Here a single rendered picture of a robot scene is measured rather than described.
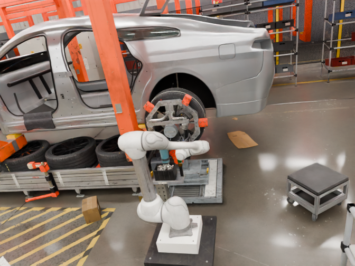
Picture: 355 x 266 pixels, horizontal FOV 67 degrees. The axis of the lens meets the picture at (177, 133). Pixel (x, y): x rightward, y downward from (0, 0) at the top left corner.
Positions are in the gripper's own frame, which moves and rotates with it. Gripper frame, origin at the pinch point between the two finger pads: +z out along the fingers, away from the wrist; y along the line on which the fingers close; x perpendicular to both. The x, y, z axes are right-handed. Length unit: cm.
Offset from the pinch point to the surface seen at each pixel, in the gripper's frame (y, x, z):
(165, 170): -22.5, -28.2, -15.7
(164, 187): -27, -48, -17
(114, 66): -59, 72, 10
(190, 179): -8, -69, 27
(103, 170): -107, -45, 17
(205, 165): 8, -65, 50
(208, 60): 24, 57, 62
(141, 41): -46, 86, 64
